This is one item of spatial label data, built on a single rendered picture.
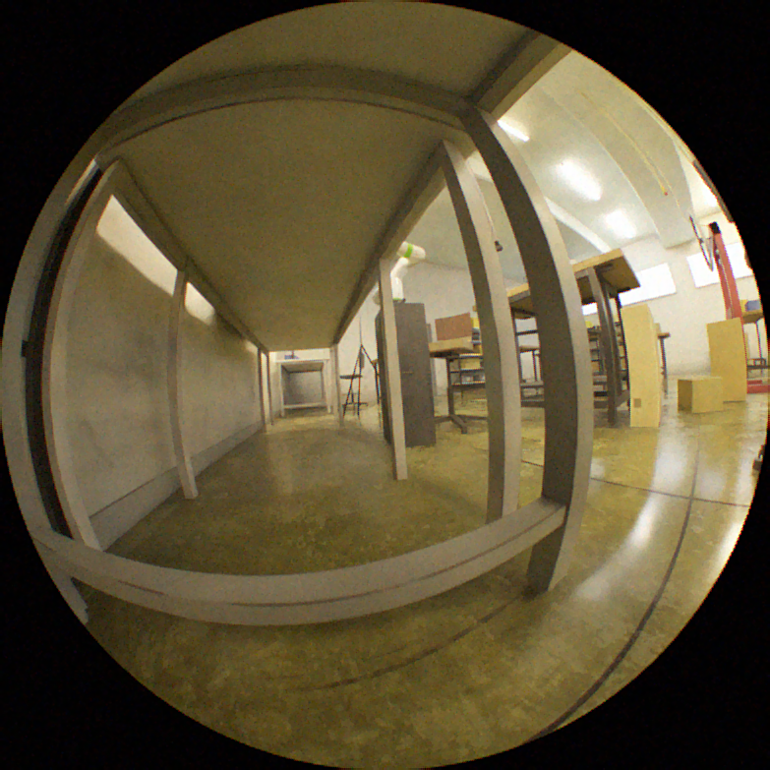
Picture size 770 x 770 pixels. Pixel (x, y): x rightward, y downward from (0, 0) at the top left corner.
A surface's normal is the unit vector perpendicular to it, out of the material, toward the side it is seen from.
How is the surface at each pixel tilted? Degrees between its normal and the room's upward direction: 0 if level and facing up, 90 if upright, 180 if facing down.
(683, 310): 90
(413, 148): 180
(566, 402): 90
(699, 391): 90
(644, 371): 90
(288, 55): 180
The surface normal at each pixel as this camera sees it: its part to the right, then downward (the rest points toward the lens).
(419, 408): 0.19, -0.03
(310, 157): 0.08, 1.00
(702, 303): -0.95, 0.07
